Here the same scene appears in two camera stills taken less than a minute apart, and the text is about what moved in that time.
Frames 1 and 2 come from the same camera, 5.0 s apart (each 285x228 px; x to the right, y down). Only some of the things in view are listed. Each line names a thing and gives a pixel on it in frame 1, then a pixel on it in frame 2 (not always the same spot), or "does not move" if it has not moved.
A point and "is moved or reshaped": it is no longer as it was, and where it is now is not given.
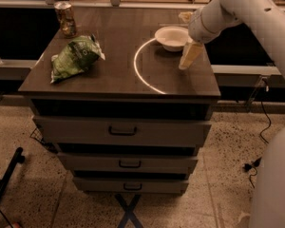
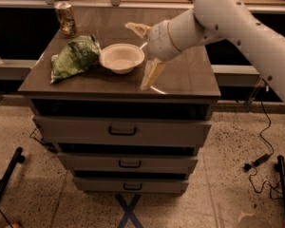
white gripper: (198, 28) to (161, 42)
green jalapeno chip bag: (78, 55) does not move
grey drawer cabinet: (108, 92) does not move
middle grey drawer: (130, 161) does not move
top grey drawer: (123, 130) does not move
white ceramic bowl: (173, 38) is moved or reshaped
